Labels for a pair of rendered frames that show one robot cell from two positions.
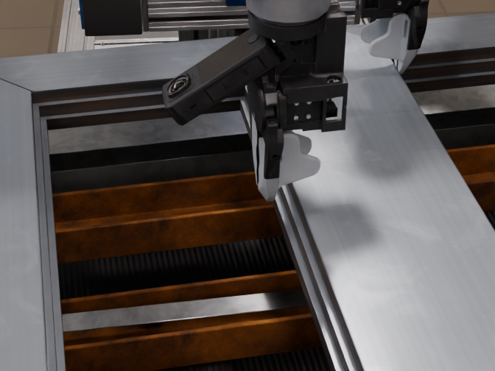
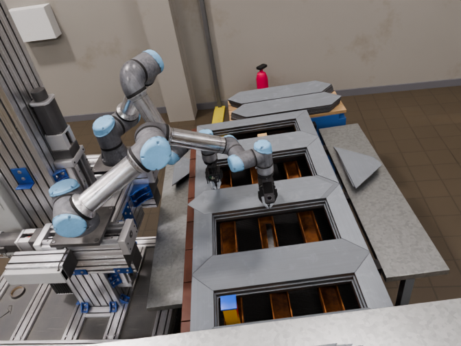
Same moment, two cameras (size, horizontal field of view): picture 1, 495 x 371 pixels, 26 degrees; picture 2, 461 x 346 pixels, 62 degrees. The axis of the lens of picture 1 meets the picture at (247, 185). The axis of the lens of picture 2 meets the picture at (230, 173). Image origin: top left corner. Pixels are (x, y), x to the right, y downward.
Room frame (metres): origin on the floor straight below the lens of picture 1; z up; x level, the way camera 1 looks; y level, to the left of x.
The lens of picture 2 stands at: (0.69, 1.31, 2.14)
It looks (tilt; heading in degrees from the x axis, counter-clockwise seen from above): 37 degrees down; 284
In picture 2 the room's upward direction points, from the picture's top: 10 degrees counter-clockwise
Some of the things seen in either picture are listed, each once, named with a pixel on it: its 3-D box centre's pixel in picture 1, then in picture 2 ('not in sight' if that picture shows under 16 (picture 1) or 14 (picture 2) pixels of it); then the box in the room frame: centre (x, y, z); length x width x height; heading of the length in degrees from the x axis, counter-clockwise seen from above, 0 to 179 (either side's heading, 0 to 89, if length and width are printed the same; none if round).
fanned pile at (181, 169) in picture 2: not in sight; (183, 167); (1.47, -0.59, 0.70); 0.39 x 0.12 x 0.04; 101
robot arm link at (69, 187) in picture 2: not in sight; (68, 197); (1.65, 0.25, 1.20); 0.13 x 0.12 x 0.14; 119
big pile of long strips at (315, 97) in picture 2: not in sight; (282, 101); (0.84, -1.19, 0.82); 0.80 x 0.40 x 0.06; 11
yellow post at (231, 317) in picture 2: not in sight; (232, 318); (0.99, 0.50, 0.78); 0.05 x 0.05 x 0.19; 11
